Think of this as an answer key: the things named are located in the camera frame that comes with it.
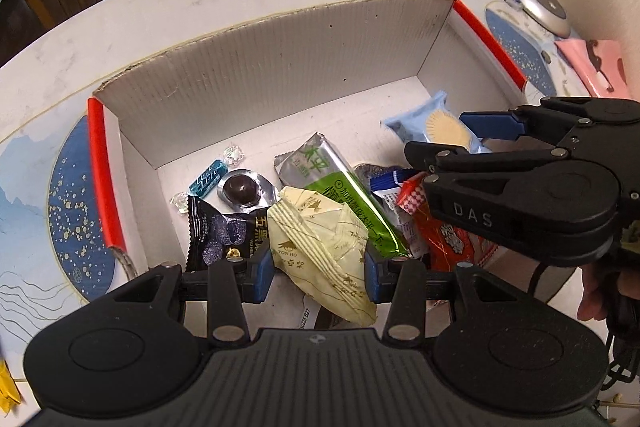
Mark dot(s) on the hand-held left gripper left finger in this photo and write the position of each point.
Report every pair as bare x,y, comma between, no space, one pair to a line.
262,278

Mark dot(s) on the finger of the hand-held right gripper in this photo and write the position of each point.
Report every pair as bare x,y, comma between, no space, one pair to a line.
475,157
492,124

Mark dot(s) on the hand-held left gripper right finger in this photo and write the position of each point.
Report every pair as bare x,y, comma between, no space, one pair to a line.
372,278

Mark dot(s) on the light blue sun-print packet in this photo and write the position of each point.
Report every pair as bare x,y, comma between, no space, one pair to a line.
440,127

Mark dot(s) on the black and purple snack packet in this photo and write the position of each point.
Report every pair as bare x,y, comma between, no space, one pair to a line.
220,232

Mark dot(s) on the cream patterned snack packet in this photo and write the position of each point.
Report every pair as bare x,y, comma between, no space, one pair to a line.
320,237

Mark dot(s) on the red snack packet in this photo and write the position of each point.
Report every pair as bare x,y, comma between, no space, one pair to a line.
450,247

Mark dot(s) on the chocolate ball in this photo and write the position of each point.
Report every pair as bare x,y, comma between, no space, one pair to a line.
240,189

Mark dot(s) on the white and blue snack packet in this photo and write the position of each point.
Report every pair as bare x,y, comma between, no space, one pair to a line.
387,184

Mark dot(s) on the red-brown foil snack bag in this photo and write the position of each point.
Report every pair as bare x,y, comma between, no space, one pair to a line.
372,169

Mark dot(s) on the blue candy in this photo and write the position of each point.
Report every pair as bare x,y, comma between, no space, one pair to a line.
205,179

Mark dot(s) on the green and silver snack packet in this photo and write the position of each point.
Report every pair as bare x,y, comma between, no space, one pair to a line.
320,162

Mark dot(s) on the red and white cardboard box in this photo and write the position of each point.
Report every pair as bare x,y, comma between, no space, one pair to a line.
275,67

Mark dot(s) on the person's right hand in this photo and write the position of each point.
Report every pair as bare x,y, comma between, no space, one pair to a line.
594,292

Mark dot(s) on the pink packet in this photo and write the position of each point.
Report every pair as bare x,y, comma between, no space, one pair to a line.
585,62

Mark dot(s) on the yellow snack packet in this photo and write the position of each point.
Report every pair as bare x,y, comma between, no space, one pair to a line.
7,384

